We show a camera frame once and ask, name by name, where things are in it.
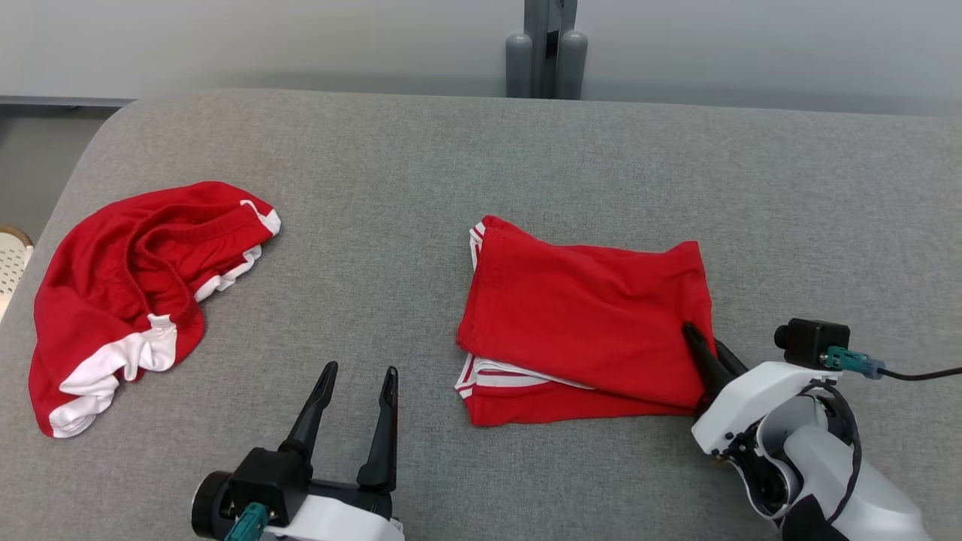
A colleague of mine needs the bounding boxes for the red shirt white sleeves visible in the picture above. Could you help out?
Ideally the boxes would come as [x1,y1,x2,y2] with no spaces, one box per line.
[455,215,716,428]

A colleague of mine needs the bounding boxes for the black right camera cable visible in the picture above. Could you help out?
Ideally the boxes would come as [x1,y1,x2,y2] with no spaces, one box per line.
[876,365,962,382]

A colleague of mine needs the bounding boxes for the white perforated laundry basket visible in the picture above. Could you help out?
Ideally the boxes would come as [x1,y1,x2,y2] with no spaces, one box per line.
[0,225,35,324]

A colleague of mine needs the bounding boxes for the teal camera connector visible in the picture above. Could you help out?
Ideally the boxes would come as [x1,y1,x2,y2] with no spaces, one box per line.
[821,346,886,379]
[224,502,270,541]

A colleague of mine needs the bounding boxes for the grey upholstered fabric surface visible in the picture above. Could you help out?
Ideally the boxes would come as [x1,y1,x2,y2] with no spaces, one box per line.
[0,89,962,541]

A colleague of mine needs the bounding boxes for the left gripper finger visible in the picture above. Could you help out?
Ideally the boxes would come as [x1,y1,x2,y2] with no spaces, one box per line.
[355,366,399,494]
[280,361,340,461]

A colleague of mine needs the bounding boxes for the teal left camera connector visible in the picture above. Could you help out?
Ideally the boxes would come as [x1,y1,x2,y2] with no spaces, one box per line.
[224,502,270,541]

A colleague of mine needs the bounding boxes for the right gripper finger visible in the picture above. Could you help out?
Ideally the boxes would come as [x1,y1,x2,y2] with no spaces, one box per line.
[682,322,728,413]
[714,340,749,378]

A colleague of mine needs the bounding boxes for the teal right camera connector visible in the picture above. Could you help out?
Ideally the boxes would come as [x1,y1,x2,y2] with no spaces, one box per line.
[821,346,886,379]

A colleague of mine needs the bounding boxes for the grey cylinder bumper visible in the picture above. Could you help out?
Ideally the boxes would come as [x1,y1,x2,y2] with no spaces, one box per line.
[505,32,534,99]
[557,29,588,101]

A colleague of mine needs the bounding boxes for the red shorts white trim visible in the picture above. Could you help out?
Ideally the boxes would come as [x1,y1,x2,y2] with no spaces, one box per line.
[29,181,282,439]

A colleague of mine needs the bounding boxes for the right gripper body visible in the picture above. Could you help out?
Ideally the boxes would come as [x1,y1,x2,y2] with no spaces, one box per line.
[691,361,843,456]

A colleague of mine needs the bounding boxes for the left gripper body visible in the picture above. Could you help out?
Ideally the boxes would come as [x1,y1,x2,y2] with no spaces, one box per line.
[263,481,407,541]

